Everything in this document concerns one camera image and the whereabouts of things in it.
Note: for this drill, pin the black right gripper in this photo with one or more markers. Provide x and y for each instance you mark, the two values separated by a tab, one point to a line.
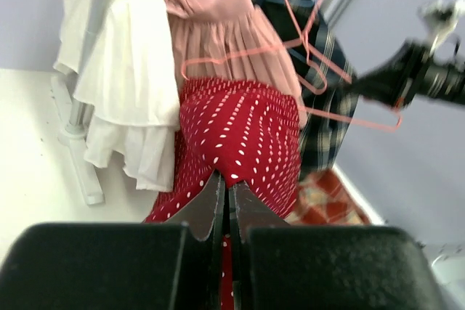
388	82

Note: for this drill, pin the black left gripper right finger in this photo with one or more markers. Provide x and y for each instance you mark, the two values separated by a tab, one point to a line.
327	270

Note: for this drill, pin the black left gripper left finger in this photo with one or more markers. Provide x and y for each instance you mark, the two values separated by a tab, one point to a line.
116	266

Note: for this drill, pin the pink hanger of red garment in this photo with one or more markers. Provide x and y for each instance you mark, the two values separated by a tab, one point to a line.
289	81

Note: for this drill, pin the red plaid skirt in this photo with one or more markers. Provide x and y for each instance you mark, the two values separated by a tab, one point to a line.
324	200

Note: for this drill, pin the red dotted garment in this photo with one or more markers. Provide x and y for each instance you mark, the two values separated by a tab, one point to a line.
245	131

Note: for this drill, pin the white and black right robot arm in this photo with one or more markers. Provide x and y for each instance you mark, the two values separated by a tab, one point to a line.
437	80

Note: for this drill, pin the white metal clothes rack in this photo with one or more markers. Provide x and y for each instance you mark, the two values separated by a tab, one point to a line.
72	112

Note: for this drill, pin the pink ruffled dress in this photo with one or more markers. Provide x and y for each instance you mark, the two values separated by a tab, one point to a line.
214	28

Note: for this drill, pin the white dress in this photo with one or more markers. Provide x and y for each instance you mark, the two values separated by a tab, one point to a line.
129	80

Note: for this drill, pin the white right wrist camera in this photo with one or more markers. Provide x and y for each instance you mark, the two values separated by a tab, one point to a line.
440	19

